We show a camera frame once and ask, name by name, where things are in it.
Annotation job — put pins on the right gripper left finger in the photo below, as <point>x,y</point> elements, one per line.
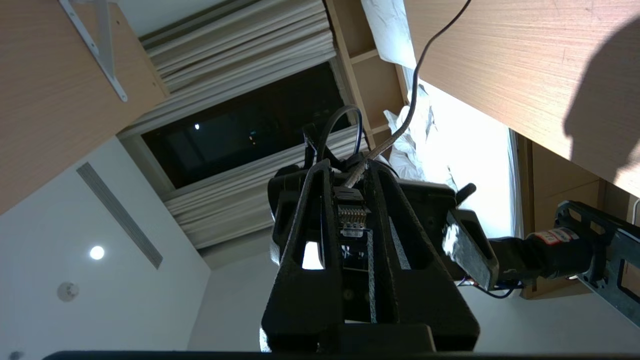
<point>300,300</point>

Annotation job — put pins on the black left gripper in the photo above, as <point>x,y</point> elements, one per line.
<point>425,215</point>

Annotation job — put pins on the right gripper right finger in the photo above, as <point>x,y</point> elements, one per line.
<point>415,290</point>

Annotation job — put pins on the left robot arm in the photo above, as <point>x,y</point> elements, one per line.
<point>550,255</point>

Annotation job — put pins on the beige pleated curtain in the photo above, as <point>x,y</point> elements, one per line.
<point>235,205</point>
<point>240,50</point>

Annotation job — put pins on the wooden open shelf unit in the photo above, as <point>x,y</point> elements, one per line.
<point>370,75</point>

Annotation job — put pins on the dark window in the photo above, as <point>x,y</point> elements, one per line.
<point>235,130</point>

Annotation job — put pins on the linear ceiling air vent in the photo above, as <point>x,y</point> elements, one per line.
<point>120,215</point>

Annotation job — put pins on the round recessed ceiling light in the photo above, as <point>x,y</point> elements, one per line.
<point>97,252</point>

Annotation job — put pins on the round smoke detector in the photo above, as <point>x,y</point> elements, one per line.
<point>67,292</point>

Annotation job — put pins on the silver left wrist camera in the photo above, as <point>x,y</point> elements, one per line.
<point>470,250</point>

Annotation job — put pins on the white metal shelf bracket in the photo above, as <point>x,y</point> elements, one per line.
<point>102,60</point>

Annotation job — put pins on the wooden wall shelf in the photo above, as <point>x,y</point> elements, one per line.
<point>45,115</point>

